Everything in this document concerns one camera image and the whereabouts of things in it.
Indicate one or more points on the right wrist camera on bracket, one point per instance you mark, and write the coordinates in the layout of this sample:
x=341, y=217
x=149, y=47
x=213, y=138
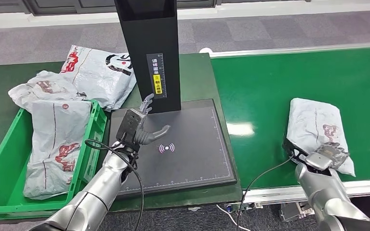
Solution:
x=293, y=153

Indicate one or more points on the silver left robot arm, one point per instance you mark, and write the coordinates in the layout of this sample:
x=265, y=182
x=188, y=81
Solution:
x=102, y=185

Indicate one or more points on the green conveyor belt aluminium frame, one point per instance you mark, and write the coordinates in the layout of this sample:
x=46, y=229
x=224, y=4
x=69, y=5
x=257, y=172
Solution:
x=268, y=79

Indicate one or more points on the ruler label sticker yellow patch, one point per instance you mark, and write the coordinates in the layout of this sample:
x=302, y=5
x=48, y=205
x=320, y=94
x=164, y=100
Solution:
x=156, y=65

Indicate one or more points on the green plastic crate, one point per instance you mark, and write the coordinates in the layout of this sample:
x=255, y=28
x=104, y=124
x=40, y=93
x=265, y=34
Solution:
x=9, y=153

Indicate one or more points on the white parcel bag red print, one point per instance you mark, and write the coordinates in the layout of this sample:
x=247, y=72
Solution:
x=38, y=92
x=312, y=118
x=57, y=127

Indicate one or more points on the dark grey cabinet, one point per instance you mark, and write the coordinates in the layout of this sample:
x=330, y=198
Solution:
x=108, y=6

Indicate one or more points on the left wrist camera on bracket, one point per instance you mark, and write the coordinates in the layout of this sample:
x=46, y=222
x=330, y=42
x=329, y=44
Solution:
x=129, y=126

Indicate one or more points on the black scanner machine with tower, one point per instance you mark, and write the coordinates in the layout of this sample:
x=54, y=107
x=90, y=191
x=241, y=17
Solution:
x=150, y=32

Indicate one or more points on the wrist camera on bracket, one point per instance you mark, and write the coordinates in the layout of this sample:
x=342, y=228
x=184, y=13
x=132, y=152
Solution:
x=129, y=126
x=293, y=153

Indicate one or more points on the grey metal conveyor bracket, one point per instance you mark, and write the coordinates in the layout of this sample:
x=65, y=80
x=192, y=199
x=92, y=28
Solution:
x=290, y=212

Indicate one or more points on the large white parcel black print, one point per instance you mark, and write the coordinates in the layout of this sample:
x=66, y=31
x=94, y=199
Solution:
x=102, y=76

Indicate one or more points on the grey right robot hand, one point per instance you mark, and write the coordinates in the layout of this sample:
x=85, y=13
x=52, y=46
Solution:
x=336, y=154

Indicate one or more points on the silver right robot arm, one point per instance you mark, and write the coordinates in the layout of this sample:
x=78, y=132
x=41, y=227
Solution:
x=322, y=188

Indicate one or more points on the small white scrap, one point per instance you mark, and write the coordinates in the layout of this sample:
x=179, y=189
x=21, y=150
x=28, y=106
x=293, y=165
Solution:
x=194, y=209

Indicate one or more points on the white round cap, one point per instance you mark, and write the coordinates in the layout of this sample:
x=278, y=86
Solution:
x=205, y=50

